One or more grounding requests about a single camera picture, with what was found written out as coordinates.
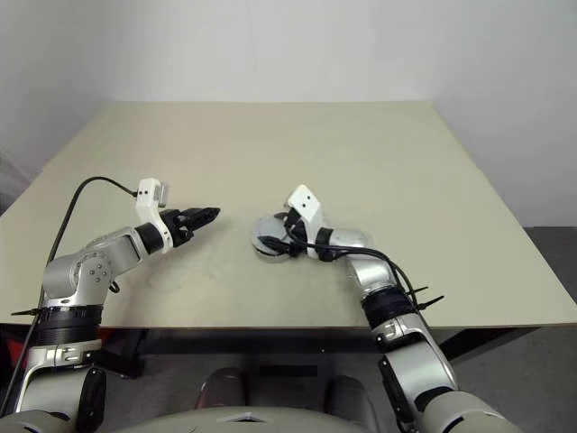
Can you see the silver motor circuit board cover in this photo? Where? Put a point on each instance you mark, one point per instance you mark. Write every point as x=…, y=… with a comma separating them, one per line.
x=266, y=227

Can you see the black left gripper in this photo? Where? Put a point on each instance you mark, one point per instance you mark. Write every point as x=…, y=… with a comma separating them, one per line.
x=179, y=227

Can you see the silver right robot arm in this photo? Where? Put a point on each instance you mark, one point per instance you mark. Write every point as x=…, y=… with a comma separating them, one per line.
x=374, y=275

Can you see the grey robot torso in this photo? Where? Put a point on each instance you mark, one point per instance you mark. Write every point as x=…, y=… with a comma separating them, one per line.
x=234, y=421

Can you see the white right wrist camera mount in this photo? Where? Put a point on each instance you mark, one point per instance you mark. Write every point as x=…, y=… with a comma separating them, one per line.
x=304, y=200

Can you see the dark rounded shape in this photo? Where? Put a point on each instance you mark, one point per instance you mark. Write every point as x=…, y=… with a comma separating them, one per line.
x=351, y=392
x=223, y=388

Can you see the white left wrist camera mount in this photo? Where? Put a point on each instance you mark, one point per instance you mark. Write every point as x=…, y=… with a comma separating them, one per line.
x=146, y=198

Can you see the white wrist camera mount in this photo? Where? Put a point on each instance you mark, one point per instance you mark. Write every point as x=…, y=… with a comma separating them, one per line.
x=304, y=200
x=146, y=198

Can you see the red object under table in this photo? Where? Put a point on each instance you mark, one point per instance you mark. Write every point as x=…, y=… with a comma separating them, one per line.
x=4, y=356

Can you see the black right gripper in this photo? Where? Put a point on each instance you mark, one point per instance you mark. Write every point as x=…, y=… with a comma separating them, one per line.
x=296, y=236

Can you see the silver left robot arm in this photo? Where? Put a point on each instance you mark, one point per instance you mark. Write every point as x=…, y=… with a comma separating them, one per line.
x=112, y=250

